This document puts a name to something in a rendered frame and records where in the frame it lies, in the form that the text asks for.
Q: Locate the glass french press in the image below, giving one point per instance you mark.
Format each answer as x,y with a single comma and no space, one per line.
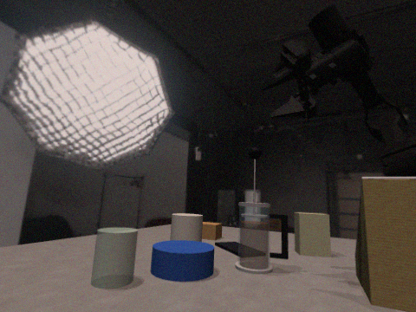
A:
254,233

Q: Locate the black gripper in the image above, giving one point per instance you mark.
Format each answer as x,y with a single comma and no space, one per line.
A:
296,62

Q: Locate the dark grey flat rectangular mat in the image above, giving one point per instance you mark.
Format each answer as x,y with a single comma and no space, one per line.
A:
232,247

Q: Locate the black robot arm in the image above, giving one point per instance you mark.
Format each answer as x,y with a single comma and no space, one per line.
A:
398,157

